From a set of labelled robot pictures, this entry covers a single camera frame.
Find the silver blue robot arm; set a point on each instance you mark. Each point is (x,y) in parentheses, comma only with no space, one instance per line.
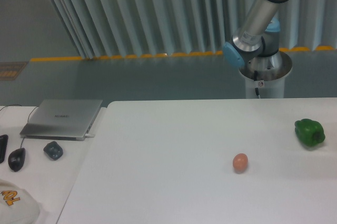
(254,47)

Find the green bell pepper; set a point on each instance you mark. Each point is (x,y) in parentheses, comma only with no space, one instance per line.
(309,132)

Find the brown egg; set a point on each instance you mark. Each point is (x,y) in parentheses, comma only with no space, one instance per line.
(240,163)

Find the white corrugated partition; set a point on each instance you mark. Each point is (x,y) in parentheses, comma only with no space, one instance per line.
(126,28)

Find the silver closed laptop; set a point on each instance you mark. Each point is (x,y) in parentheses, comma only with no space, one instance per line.
(62,119)

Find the brown floor sign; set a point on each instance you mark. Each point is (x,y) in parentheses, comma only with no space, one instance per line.
(11,70)

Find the black computer mouse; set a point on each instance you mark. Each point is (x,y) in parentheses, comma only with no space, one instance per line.
(16,159)

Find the black flat device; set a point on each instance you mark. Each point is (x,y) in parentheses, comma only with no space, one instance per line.
(3,147)

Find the white cap yellow letters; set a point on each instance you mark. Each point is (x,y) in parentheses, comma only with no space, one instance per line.
(17,205)

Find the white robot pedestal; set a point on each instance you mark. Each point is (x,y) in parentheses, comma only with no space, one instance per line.
(264,87)

